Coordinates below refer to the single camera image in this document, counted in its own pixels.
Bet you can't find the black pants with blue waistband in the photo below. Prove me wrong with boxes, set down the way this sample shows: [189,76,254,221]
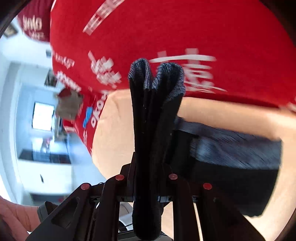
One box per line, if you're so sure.
[128,58,282,240]

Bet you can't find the pink sleeve left forearm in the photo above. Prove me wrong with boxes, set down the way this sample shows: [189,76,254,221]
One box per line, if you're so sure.
[0,197,41,241]

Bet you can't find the red sofa cover white print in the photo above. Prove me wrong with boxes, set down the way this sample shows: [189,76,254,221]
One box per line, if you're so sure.
[17,0,295,151]

